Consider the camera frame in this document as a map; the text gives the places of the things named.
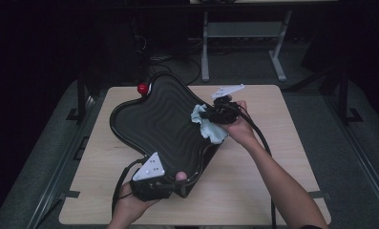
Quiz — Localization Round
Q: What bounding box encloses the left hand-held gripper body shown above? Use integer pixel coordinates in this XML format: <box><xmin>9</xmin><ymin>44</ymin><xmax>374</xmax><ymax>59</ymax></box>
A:
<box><xmin>128</xmin><ymin>151</ymin><xmax>180</xmax><ymax>202</ymax></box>

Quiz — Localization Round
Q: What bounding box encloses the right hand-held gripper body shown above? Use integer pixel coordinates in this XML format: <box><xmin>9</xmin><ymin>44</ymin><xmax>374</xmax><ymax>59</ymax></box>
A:
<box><xmin>204</xmin><ymin>83</ymin><xmax>246</xmax><ymax>126</ymax></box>

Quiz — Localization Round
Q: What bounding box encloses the light blue cloth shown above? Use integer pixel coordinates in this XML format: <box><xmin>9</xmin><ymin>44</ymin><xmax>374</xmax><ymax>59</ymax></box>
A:
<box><xmin>190</xmin><ymin>103</ymin><xmax>229</xmax><ymax>145</ymax></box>

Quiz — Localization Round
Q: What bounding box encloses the black wavy tray stand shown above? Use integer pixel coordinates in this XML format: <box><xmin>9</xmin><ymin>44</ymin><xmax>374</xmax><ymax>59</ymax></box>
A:
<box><xmin>109</xmin><ymin>72</ymin><xmax>226</xmax><ymax>198</ymax></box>

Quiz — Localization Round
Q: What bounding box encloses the person's right hand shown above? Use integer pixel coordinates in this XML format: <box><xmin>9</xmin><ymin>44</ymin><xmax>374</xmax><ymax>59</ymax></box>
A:
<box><xmin>220</xmin><ymin>99</ymin><xmax>258</xmax><ymax>147</ymax></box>

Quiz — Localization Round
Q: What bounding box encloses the person's left hand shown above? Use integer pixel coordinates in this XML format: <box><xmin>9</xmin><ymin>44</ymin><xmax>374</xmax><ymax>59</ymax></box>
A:
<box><xmin>112</xmin><ymin>171</ymin><xmax>189</xmax><ymax>223</ymax></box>

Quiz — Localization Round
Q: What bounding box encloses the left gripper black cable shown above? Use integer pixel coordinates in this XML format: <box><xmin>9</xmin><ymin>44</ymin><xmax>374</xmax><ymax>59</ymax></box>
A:
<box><xmin>111</xmin><ymin>157</ymin><xmax>147</xmax><ymax>218</ymax></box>

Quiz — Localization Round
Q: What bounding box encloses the grey metal table frame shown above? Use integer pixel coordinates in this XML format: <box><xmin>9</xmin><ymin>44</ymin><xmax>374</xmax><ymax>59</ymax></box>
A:
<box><xmin>200</xmin><ymin>10</ymin><xmax>293</xmax><ymax>83</ymax></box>

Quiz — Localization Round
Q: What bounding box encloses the grey metal floor rail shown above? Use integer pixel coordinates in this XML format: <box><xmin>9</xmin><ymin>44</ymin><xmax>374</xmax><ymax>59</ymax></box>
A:
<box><xmin>26</xmin><ymin>94</ymin><xmax>95</xmax><ymax>229</ymax></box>
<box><xmin>324</xmin><ymin>92</ymin><xmax>379</xmax><ymax>220</ymax></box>

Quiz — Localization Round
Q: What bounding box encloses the black metal stand post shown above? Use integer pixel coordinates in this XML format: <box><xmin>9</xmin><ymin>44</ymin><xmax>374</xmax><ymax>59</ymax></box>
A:
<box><xmin>334</xmin><ymin>68</ymin><xmax>365</xmax><ymax>126</ymax></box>
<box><xmin>66</xmin><ymin>71</ymin><xmax>90</xmax><ymax>123</ymax></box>

